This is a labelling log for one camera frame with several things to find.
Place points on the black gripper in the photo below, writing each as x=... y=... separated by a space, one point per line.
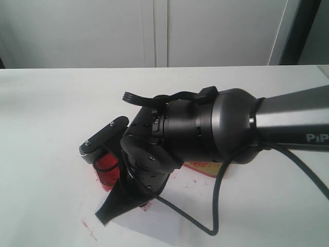
x=133 y=189

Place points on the red ink tin box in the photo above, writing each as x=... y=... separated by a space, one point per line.
x=107 y=171

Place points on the white paper sheet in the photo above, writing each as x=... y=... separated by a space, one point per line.
x=163 y=224

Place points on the red plastic stamp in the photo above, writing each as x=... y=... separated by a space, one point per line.
x=146 y=206

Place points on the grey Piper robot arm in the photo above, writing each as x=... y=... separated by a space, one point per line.
x=226 y=127

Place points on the gold tin lid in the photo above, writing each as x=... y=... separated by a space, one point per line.
x=210 y=169

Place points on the white cabinet doors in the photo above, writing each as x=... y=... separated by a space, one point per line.
x=93 y=34

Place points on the dark door frame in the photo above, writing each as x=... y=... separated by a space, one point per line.
x=307 y=41

